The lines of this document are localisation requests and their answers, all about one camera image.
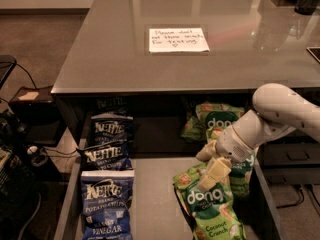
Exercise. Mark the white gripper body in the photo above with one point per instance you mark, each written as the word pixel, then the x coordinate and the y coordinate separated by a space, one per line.
pixel 232 144

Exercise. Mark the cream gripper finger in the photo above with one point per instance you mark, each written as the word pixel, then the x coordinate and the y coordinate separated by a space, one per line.
pixel 207 152
pixel 217 169

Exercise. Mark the green dang chip bag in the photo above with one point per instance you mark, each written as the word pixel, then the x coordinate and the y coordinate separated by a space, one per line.
pixel 207 120
pixel 210 213
pixel 240 176

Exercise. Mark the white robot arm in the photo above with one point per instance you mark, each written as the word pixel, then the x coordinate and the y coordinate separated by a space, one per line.
pixel 277 111

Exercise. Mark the open grey drawer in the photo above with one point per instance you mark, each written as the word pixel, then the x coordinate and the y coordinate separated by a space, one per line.
pixel 159 153

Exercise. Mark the middle blue kettle chip bag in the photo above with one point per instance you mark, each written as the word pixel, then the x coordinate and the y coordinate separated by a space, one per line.
pixel 113 156

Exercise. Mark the blue kettle chip bag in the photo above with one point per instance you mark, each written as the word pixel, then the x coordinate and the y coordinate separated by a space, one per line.
pixel 106 198
pixel 113 156
pixel 109 127

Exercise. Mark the rear blue kettle chip bag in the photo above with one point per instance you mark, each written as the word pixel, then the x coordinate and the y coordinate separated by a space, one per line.
pixel 109 127

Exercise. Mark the dark phone on counter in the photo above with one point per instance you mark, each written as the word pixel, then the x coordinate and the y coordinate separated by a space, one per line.
pixel 314 52

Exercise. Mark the front blue kettle chip bag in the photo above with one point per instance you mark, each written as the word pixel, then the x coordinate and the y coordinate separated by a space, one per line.
pixel 106 198

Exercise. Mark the black cup on counter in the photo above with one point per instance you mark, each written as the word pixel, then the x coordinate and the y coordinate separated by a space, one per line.
pixel 306 7

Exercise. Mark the white handwritten paper note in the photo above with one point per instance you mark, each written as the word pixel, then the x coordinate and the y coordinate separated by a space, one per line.
pixel 169 40

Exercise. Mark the black equipment at left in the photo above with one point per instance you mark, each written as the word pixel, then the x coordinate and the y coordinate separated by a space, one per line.
pixel 20 199

